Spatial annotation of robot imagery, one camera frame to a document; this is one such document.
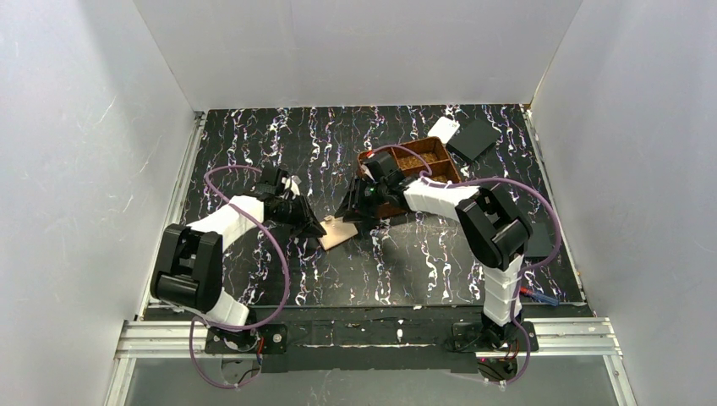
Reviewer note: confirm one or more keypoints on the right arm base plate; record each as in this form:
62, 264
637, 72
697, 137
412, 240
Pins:
473, 336

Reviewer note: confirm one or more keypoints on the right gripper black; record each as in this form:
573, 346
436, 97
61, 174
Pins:
364, 200

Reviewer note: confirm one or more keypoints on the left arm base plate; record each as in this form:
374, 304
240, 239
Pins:
246, 339

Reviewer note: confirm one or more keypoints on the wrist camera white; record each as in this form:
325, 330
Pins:
370, 168
291, 188

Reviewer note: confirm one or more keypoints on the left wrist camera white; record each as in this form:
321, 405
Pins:
291, 188

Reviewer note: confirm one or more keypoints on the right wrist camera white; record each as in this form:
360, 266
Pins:
370, 168

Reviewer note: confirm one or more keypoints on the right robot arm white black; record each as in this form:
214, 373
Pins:
496, 231

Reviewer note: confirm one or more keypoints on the brown woven divided basket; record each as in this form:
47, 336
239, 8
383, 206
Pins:
416, 156

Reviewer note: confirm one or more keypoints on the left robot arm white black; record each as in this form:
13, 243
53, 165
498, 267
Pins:
188, 271

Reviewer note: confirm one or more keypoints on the black pad on table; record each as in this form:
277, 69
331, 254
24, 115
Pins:
541, 242

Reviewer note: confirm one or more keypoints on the white small box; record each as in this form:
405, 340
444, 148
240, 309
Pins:
444, 129

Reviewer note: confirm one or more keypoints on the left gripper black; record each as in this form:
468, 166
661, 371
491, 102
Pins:
297, 211

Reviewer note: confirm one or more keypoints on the red blue screwdriver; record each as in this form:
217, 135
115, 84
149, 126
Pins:
539, 297

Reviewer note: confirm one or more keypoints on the black flat box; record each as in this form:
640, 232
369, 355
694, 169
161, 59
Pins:
471, 142

